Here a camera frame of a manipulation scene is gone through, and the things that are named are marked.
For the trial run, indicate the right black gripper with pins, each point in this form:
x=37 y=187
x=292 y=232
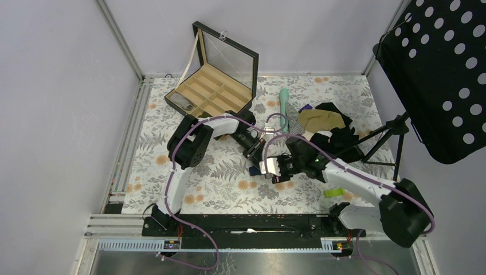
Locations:
x=283 y=177

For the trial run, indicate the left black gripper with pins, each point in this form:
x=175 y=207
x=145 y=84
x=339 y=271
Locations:
x=254 y=153

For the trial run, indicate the navy blue white-trimmed underwear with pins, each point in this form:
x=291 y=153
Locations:
x=254 y=171

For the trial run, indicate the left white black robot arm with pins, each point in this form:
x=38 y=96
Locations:
x=188 y=146

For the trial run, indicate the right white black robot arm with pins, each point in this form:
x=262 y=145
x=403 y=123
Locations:
x=396 y=209

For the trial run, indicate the floral patterned table mat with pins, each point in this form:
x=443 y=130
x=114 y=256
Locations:
x=221 y=183

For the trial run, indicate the grey striped cloth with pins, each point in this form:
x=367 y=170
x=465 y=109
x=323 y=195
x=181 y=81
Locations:
x=294 y=127

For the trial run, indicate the green small block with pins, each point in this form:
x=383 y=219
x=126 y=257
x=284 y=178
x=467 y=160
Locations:
x=336 y=192

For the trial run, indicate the tan beige cloth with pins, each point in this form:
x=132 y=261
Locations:
x=314 y=120

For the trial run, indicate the black cloth pile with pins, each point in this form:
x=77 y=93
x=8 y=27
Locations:
x=339 y=144

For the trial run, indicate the purple small cloth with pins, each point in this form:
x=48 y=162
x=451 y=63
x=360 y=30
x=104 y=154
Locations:
x=306 y=107

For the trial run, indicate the mint green rolled cloth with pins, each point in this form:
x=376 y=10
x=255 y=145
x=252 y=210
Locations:
x=283 y=99

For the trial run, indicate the black wooden compartment box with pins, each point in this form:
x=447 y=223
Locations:
x=226 y=79

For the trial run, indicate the grey rolled item in box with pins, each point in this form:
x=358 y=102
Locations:
x=182 y=101

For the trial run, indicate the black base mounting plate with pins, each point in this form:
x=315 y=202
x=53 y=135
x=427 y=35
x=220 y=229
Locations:
x=238 y=231

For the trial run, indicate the black perforated panel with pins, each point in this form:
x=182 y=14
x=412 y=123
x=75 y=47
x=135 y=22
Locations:
x=434 y=57

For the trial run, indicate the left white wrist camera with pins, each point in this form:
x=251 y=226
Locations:
x=268 y=133

